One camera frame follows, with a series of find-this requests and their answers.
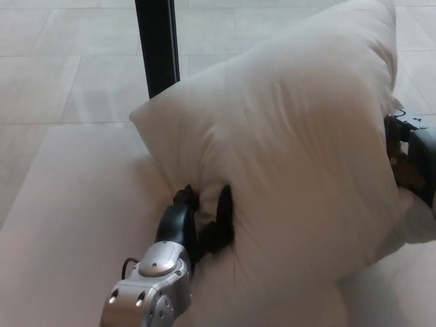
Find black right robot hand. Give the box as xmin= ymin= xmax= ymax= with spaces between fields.
xmin=384 ymin=108 xmax=436 ymax=209

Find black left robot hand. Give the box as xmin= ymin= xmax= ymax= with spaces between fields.
xmin=155 ymin=183 xmax=236 ymax=264

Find white square pillow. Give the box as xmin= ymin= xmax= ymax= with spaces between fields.
xmin=128 ymin=0 xmax=436 ymax=327

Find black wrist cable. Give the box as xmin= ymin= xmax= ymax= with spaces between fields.
xmin=121 ymin=258 xmax=140 ymax=277

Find black metal post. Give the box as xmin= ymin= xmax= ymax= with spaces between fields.
xmin=134 ymin=0 xmax=181 ymax=100

